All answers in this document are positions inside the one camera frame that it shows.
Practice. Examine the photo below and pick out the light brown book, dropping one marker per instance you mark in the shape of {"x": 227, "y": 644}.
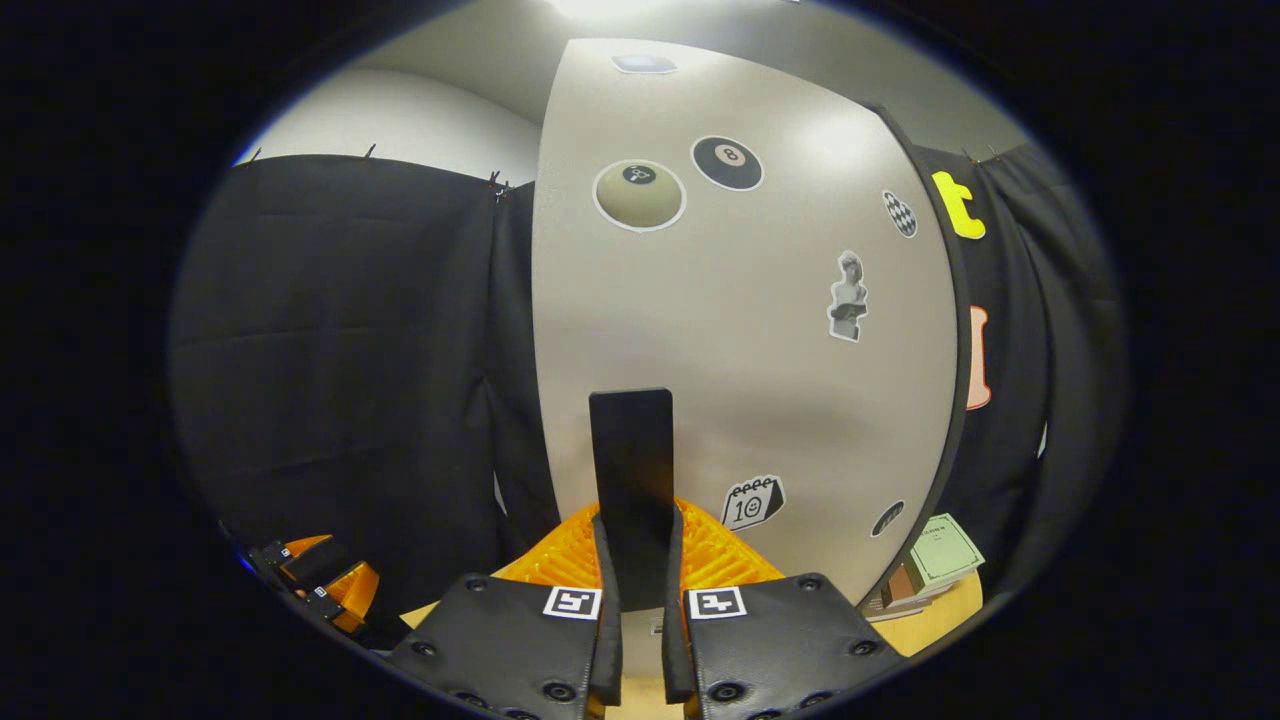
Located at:
{"x": 900, "y": 590}

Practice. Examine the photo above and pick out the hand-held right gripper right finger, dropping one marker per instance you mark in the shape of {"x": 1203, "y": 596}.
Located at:
{"x": 675, "y": 650}

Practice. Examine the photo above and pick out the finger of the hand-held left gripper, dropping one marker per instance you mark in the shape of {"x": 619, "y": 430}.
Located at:
{"x": 305, "y": 552}
{"x": 355, "y": 595}

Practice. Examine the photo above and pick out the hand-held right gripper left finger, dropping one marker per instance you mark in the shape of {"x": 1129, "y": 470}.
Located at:
{"x": 606, "y": 640}

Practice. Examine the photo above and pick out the black backdrop cloth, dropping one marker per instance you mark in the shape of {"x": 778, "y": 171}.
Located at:
{"x": 330, "y": 380}

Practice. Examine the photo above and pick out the green book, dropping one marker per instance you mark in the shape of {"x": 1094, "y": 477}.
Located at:
{"x": 945, "y": 552}

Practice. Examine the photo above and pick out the beige cabinet door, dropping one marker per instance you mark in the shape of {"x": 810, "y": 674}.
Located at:
{"x": 740, "y": 330}

